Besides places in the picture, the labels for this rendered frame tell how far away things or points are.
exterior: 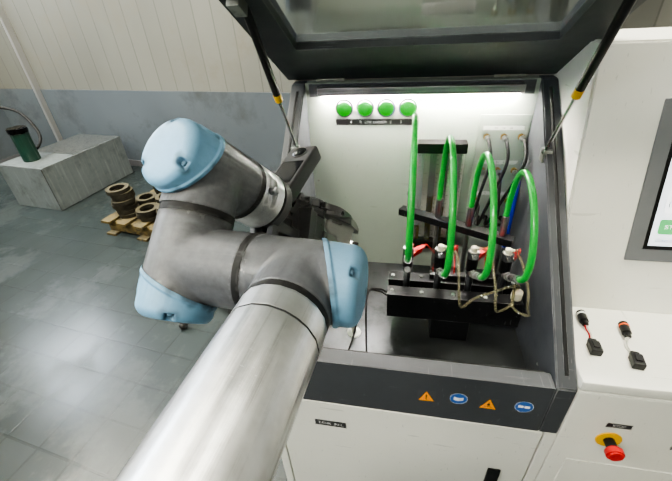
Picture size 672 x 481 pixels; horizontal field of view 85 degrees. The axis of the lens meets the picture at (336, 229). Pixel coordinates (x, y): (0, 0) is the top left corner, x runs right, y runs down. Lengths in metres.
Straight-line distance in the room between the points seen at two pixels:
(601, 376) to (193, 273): 0.82
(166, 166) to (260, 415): 0.24
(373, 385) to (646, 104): 0.83
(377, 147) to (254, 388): 0.97
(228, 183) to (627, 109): 0.83
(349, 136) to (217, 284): 0.86
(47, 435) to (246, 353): 2.16
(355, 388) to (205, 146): 0.72
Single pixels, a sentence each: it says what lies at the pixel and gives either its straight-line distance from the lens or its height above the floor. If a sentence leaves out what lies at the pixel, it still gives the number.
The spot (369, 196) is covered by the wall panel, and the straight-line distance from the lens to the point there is 1.21.
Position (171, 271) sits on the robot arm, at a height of 1.46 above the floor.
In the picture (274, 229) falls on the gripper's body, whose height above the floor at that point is 1.41.
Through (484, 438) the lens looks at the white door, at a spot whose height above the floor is 0.73.
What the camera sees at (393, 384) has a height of 0.90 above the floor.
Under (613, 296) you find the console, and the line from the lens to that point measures 1.11.
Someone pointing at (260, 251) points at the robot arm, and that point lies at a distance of 0.33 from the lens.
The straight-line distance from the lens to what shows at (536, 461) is 1.18.
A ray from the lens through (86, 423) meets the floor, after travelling 2.32.
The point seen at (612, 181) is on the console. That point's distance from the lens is 1.01.
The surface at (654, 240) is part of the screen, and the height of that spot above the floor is 1.16.
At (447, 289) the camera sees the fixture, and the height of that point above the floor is 0.96.
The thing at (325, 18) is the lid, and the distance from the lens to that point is 0.87.
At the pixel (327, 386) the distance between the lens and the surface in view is 0.97.
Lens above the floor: 1.66
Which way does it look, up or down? 32 degrees down
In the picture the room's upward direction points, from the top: 4 degrees counter-clockwise
